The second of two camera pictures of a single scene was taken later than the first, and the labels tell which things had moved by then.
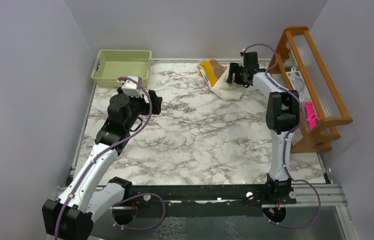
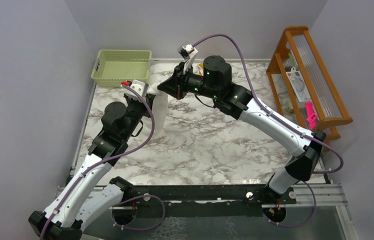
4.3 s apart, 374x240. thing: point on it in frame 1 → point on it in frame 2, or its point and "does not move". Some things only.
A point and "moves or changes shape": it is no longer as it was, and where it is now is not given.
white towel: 227,91 moves or changes shape
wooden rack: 300,66 does not move
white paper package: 298,84 does not move
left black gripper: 156,102 does not move
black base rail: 221,201 does not move
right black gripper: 234,68 → 175,85
